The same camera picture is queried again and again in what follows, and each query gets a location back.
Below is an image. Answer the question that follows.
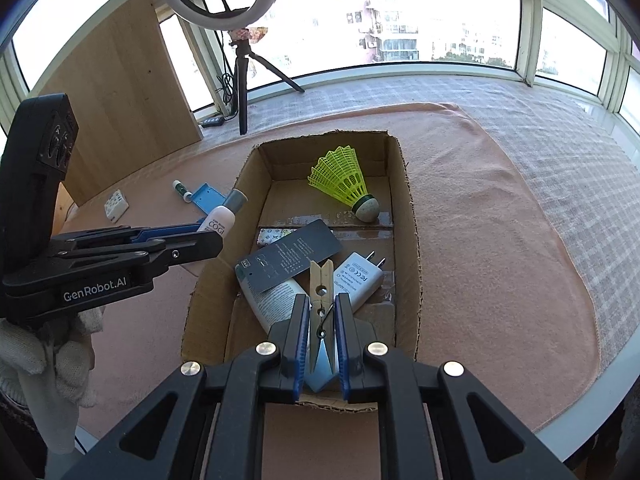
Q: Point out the white lotion tube blue cap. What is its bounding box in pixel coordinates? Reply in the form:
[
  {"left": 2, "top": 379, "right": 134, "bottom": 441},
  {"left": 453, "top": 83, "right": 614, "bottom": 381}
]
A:
[{"left": 235, "top": 265, "right": 313, "bottom": 336}]

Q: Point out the white patterned small box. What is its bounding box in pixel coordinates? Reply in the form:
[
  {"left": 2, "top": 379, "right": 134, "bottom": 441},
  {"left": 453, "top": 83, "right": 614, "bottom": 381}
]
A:
[{"left": 104, "top": 189, "right": 130, "bottom": 223}]

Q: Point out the white patterned lighter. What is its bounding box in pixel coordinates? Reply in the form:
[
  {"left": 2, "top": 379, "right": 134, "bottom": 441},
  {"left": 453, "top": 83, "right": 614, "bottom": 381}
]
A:
[{"left": 256, "top": 226, "right": 301, "bottom": 250}]

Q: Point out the blue rectangular plastic holder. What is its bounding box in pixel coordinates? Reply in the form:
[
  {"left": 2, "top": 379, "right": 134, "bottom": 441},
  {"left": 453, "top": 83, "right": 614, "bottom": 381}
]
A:
[{"left": 191, "top": 183, "right": 236, "bottom": 218}]

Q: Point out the cardboard box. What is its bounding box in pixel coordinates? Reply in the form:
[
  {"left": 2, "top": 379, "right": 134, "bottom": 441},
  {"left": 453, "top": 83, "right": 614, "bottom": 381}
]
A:
[{"left": 181, "top": 130, "right": 423, "bottom": 413}]

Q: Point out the light wooden board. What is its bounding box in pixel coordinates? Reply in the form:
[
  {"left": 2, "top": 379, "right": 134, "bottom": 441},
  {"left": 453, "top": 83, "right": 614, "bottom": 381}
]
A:
[{"left": 32, "top": 0, "right": 205, "bottom": 208}]

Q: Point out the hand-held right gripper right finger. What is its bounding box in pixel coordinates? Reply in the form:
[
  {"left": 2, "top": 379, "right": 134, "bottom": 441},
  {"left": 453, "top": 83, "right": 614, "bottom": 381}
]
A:
[{"left": 334, "top": 292, "right": 576, "bottom": 480}]

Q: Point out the person's left hand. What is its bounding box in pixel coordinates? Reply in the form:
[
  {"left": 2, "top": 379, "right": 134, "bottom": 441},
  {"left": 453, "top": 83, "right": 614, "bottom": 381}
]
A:
[{"left": 0, "top": 305, "right": 103, "bottom": 456}]

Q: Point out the yellow shuttlecock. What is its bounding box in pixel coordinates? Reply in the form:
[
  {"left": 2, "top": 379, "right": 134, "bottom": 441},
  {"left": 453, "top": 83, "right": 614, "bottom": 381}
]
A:
[{"left": 307, "top": 146, "right": 381, "bottom": 224}]

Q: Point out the white window frame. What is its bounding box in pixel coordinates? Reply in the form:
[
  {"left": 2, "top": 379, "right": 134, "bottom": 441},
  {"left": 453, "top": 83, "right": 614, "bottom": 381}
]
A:
[{"left": 0, "top": 0, "right": 640, "bottom": 136}]

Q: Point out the pale pink small bottle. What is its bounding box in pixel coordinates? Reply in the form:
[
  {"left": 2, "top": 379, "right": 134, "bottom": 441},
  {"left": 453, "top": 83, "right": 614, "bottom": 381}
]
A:
[{"left": 196, "top": 188, "right": 249, "bottom": 241}]

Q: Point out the wooden clothespin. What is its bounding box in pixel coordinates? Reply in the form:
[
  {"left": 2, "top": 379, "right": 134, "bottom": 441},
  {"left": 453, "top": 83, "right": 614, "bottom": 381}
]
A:
[{"left": 307, "top": 258, "right": 335, "bottom": 376}]

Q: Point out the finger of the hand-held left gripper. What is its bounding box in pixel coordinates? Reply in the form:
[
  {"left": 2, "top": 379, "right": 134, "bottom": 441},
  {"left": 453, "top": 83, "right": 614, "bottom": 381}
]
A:
[
  {"left": 47, "top": 232, "right": 224, "bottom": 281},
  {"left": 52, "top": 219, "right": 208, "bottom": 250}
]

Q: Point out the pink blanket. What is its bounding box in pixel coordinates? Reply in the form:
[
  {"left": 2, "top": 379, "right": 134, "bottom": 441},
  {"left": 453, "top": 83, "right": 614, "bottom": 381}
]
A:
[{"left": 50, "top": 102, "right": 601, "bottom": 480}]

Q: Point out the black tripod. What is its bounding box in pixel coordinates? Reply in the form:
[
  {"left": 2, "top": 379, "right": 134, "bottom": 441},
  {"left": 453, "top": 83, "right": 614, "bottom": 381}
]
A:
[{"left": 227, "top": 25, "right": 306, "bottom": 136}]

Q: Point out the dark grey card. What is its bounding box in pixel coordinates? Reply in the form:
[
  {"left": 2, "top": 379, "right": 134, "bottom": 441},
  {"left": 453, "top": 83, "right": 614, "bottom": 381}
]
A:
[{"left": 235, "top": 219, "right": 343, "bottom": 294}]

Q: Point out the white charger adapter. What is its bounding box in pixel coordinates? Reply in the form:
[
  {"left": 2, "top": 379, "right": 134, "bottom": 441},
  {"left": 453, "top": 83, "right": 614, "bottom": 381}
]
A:
[{"left": 332, "top": 250, "right": 387, "bottom": 311}]

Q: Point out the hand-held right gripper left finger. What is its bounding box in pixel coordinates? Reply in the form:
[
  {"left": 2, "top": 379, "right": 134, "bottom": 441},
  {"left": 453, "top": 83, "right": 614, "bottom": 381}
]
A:
[{"left": 62, "top": 294, "right": 311, "bottom": 480}]

